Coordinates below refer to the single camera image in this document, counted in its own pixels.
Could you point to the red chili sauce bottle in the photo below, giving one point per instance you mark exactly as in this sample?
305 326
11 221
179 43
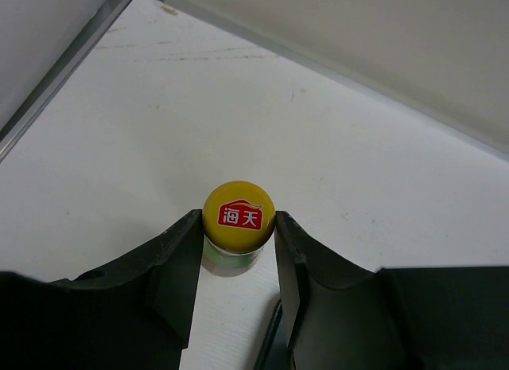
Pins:
238 219

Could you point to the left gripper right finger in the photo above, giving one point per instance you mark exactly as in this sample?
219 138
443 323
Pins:
338 315

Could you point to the black plastic tray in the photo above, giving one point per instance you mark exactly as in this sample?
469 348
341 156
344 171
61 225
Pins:
273 353

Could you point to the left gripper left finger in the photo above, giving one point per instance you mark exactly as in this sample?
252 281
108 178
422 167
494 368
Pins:
134 312

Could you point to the aluminium table edge rail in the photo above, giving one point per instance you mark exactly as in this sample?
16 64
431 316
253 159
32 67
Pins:
446 59

